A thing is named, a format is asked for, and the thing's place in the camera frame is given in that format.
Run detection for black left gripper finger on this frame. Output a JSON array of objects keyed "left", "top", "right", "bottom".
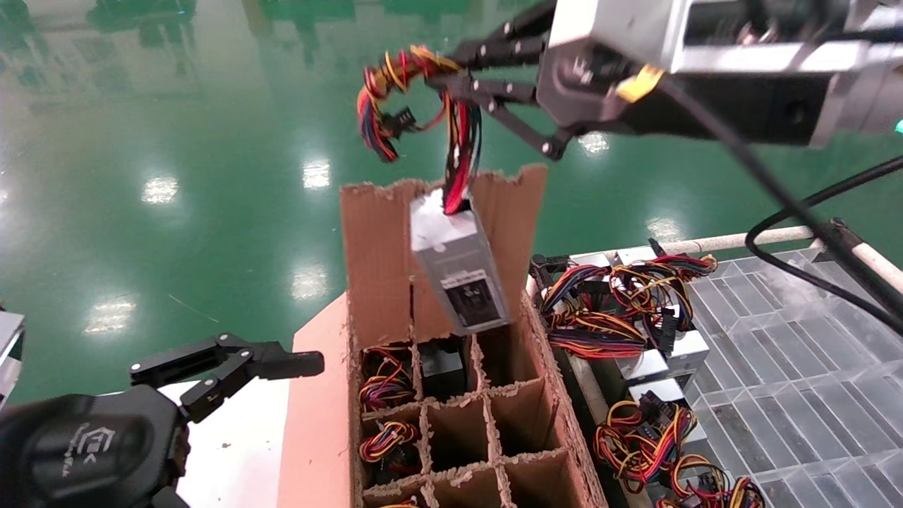
[{"left": 130, "top": 334, "right": 326, "bottom": 425}]

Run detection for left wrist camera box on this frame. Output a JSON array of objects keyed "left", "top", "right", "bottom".
[{"left": 0, "top": 310, "right": 26, "bottom": 408}]

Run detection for brown cardboard divider grid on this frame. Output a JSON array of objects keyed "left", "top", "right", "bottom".
[{"left": 339, "top": 165, "right": 588, "bottom": 508}]

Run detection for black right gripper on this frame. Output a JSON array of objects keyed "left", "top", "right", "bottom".
[{"left": 427, "top": 0, "right": 830, "bottom": 160}]

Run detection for transparent plastic grid tray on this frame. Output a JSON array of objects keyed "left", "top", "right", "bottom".
[{"left": 688, "top": 247, "right": 903, "bottom": 508}]

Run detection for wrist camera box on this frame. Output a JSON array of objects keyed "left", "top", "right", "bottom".
[
  {"left": 0, "top": 310, "right": 26, "bottom": 408},
  {"left": 548, "top": 0, "right": 903, "bottom": 76}
]

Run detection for silver power supply coloured wires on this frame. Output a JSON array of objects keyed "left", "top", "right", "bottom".
[{"left": 356, "top": 44, "right": 513, "bottom": 338}]

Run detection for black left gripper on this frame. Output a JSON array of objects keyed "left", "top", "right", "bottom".
[{"left": 0, "top": 385, "right": 192, "bottom": 508}]

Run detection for yellow cable connector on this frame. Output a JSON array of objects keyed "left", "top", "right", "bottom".
[{"left": 614, "top": 64, "right": 665, "bottom": 104}]

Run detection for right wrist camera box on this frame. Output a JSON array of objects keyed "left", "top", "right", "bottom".
[{"left": 548, "top": 0, "right": 903, "bottom": 76}]

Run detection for silver power supply unit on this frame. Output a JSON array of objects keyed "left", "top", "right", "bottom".
[{"left": 614, "top": 349, "right": 670, "bottom": 386}]

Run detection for thick black cable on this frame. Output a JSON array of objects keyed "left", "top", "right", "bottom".
[
  {"left": 658, "top": 74, "right": 903, "bottom": 320},
  {"left": 745, "top": 156, "right": 903, "bottom": 333}
]

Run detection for power supply black wires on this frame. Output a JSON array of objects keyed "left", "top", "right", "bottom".
[{"left": 419, "top": 337, "right": 468, "bottom": 402}]

